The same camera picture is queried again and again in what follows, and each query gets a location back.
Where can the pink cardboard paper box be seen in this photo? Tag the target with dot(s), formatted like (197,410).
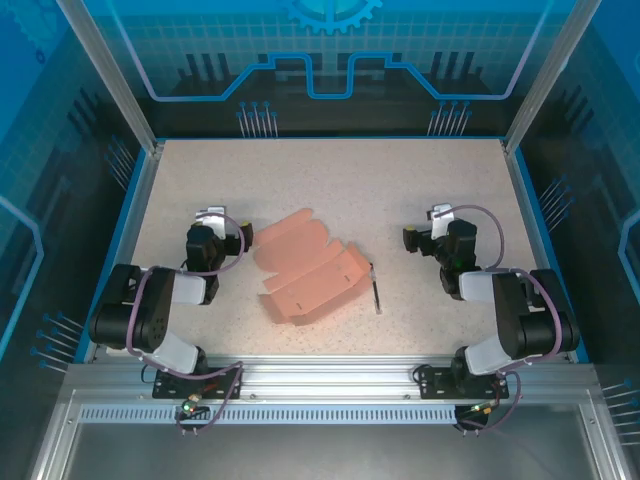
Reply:
(310,280)

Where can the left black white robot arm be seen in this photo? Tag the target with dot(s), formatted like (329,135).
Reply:
(125,320)

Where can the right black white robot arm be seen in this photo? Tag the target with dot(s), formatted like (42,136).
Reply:
(525,320)

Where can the thin black pen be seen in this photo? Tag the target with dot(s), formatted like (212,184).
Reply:
(376,292)

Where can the small connector with green light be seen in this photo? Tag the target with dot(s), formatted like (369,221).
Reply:
(482,410)
(190,404)

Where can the grey metal base tray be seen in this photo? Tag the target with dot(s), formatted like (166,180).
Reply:
(325,450)

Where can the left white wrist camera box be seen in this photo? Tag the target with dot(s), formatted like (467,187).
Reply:
(212,217)

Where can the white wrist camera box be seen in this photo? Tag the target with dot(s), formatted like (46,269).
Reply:
(212,217)
(442,212)

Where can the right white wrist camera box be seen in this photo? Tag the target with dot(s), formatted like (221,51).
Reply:
(442,212)

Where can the aluminium table side rail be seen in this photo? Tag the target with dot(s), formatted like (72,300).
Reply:
(142,200)
(523,200)

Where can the wide aluminium base rail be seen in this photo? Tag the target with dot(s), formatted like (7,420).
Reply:
(325,380)

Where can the aluminium frame post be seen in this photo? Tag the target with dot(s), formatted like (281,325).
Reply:
(116,85)
(524,85)

